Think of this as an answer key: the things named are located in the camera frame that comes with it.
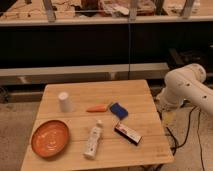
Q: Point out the white plastic bottle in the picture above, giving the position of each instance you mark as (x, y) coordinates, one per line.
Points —
(93, 140)

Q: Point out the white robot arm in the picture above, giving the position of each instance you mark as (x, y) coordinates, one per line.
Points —
(186, 83)

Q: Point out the blue sponge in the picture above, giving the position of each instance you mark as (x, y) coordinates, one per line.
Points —
(118, 110)

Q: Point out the white paper cup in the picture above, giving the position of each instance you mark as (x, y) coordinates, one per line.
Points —
(65, 102)

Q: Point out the black equipment box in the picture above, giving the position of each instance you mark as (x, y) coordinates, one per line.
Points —
(178, 59)

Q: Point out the long workbench with frame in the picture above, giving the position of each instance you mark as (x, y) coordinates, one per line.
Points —
(58, 41)

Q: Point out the orange ceramic bowl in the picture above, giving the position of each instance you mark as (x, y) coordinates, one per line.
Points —
(50, 138)

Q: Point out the black red white box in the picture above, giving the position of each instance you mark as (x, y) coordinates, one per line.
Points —
(128, 133)

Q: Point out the orange toy carrot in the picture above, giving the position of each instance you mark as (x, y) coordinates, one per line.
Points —
(98, 108)

